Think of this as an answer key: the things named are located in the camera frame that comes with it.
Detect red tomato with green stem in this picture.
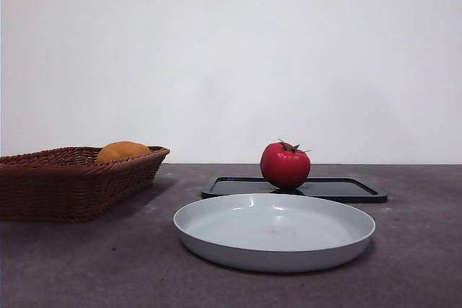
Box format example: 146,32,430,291
260,138,313,190

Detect black rectangular tray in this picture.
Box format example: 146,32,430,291
201,175,389,204

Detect grey round plate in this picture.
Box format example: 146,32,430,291
173,193,377,274

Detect orange bread roll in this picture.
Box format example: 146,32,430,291
95,141,152,164

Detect brown wicker basket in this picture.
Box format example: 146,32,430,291
0,146,171,224

